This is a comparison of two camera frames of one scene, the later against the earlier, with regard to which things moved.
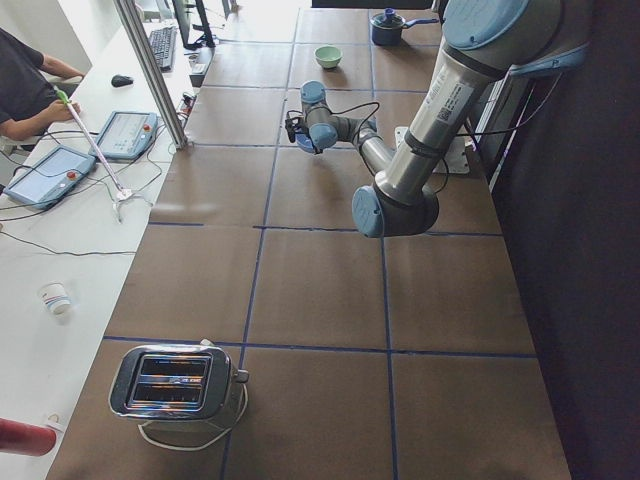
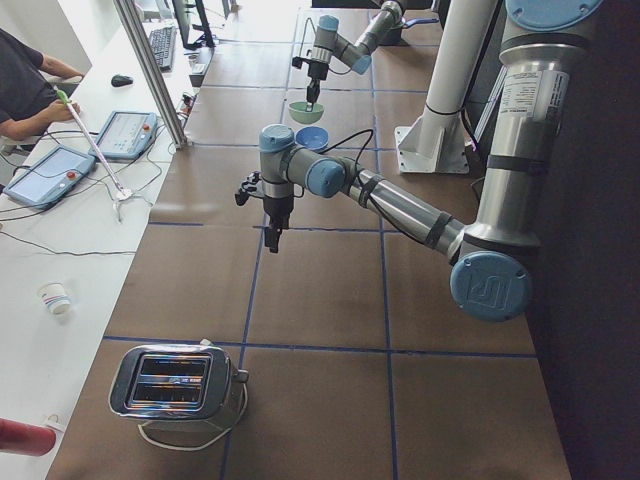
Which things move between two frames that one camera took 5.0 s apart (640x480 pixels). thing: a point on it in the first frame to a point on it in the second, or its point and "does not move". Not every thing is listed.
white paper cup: (55, 296) does not move
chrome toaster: (174, 384) does not move
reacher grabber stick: (122, 192) does not move
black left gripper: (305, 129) to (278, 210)
